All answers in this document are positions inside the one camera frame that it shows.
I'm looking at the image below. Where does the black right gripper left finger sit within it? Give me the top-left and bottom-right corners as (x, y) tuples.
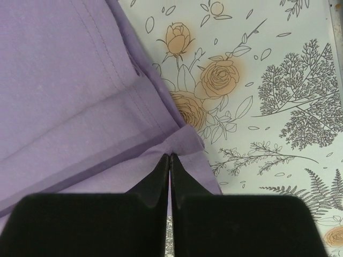
(1, 155), (169, 256)

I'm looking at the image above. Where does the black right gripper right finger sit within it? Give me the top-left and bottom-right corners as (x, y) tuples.
(170, 154), (327, 256)

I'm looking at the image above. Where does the purple t-shirt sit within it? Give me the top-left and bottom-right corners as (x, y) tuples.
(0, 0), (223, 217)

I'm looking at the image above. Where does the floral patterned tablecloth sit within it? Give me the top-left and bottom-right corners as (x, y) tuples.
(120, 1), (342, 256)

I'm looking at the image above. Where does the aluminium frame rail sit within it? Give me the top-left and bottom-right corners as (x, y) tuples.
(328, 0), (342, 69)

